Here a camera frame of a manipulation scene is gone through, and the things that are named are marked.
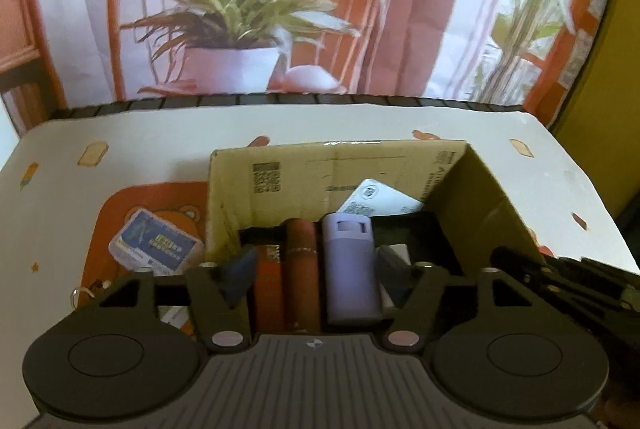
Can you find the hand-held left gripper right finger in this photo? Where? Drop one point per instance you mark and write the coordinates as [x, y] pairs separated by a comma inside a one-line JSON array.
[[395, 276]]

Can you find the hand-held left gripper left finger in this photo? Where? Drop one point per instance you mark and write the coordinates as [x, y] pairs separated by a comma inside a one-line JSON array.
[[235, 276]]

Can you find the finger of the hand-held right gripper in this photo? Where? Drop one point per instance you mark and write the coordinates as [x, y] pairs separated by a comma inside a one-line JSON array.
[[520, 266]]

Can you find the purple bottle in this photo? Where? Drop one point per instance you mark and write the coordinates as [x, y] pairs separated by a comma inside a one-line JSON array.
[[349, 269]]

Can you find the dark red tube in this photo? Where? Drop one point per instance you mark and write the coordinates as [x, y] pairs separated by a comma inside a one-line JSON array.
[[302, 269]]

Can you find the clear plastic box blue label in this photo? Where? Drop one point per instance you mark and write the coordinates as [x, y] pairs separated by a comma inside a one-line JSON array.
[[155, 241]]

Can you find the brown cardboard box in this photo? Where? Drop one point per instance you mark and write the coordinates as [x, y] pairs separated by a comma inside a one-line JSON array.
[[300, 169]]

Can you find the red flat box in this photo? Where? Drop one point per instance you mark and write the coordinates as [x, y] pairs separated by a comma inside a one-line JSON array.
[[270, 294]]

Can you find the white small packet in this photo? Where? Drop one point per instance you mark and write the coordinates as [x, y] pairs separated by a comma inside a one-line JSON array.
[[175, 315]]

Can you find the white foil packet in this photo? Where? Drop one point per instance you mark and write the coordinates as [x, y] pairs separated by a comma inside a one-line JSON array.
[[380, 199]]

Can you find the cartoon printed tablecloth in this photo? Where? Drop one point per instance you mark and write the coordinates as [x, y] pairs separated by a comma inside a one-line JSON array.
[[125, 149]]

